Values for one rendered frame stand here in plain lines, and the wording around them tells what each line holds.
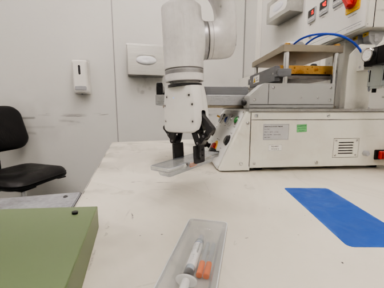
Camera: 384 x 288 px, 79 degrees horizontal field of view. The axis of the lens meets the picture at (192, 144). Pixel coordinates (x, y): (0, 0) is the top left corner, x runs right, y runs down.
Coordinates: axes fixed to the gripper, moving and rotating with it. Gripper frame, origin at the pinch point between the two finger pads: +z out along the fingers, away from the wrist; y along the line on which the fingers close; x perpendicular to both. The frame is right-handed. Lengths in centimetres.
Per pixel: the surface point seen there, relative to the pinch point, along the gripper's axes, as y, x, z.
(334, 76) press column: 20, 43, -18
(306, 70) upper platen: 13.0, 39.8, -20.1
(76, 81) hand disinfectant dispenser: -157, 41, -35
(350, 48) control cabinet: 21, 57, -27
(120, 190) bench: -9.9, -12.1, 7.1
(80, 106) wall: -167, 46, -16
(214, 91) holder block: -6.5, 19.4, -14.8
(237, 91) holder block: -1.7, 24.5, -14.7
